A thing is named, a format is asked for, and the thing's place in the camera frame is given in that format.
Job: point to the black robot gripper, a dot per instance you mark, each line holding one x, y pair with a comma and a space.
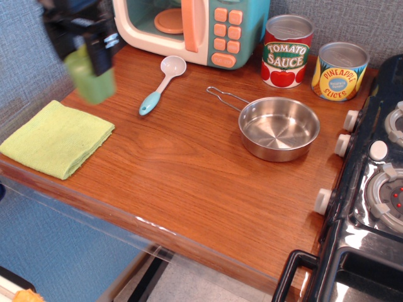
64, 20

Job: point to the green toy bell pepper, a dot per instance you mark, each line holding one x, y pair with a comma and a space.
93, 88

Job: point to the green folded rag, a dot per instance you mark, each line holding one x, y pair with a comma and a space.
57, 140

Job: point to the white stove knob top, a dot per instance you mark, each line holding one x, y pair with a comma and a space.
350, 120

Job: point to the white stove knob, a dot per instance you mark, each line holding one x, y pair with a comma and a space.
322, 201
350, 120
342, 144

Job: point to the orange microwave turntable plate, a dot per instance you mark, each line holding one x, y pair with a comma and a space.
169, 21

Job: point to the white and teal toy spoon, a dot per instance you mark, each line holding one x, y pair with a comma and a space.
171, 66

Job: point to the teal toy microwave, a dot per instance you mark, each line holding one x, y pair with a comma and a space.
220, 34

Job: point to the tomato sauce can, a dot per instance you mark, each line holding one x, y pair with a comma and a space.
286, 48

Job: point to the small steel pan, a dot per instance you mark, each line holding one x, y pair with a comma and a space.
275, 129

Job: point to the orange object bottom left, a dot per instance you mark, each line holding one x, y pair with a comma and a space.
27, 295

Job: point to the pineapple slices can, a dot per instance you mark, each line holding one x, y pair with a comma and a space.
339, 71

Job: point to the white stove knob middle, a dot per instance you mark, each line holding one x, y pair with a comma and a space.
342, 144

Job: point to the white stove knob bottom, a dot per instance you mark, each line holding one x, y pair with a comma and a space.
322, 201

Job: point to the black toy stove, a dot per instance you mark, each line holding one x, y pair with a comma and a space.
360, 245

